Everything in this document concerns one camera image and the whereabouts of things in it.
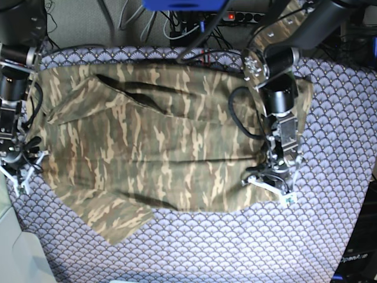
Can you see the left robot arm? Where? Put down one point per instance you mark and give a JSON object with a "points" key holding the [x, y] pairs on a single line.
{"points": [[273, 49]]}

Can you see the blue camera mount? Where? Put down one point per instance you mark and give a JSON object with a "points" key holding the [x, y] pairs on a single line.
{"points": [[183, 5]]}

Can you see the camouflage T-shirt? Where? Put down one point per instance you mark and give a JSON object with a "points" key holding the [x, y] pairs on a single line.
{"points": [[124, 139]]}

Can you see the purple fan-pattern table cloth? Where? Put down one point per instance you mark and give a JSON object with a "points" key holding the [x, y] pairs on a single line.
{"points": [[262, 243]]}

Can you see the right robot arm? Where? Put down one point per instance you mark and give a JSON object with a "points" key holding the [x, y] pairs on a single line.
{"points": [[23, 33]]}

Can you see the black power strip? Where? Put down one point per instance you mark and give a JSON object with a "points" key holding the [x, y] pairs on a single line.
{"points": [[243, 17]]}

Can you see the red black table clamp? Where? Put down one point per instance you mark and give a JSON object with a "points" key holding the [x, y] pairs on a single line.
{"points": [[205, 58]]}

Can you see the light green cloth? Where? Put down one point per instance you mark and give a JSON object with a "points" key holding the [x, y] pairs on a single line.
{"points": [[22, 256]]}

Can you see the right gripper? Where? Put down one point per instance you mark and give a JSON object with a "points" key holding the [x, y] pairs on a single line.
{"points": [[19, 162]]}

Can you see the black OpenArm box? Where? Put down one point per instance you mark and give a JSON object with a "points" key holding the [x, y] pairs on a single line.
{"points": [[358, 263]]}

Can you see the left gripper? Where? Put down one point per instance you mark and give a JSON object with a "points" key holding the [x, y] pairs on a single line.
{"points": [[278, 178]]}

